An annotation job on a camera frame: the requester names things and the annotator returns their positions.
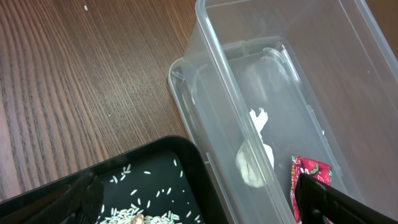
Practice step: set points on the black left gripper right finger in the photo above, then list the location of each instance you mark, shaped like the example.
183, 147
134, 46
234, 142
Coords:
318, 203

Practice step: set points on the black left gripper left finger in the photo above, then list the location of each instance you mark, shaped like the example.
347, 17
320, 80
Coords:
79, 202

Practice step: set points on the red snack wrapper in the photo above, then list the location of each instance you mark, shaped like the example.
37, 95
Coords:
317, 169

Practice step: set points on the rice and food scraps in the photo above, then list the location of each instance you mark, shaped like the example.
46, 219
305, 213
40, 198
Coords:
154, 191

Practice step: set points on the black waste tray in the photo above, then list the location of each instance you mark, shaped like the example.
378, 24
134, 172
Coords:
183, 149

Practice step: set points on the crumpled white tissue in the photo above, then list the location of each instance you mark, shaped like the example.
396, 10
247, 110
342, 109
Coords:
246, 156

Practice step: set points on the clear plastic bin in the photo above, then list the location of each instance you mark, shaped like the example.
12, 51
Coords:
327, 78

